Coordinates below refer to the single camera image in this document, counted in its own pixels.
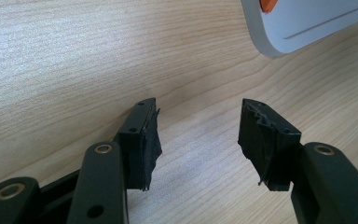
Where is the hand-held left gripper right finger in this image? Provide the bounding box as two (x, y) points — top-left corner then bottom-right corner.
(237, 98), (303, 192)

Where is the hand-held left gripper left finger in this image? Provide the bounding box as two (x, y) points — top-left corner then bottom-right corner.
(115, 97), (163, 191)

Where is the white plastic box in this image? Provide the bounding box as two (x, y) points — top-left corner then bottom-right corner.
(241, 0), (358, 59)

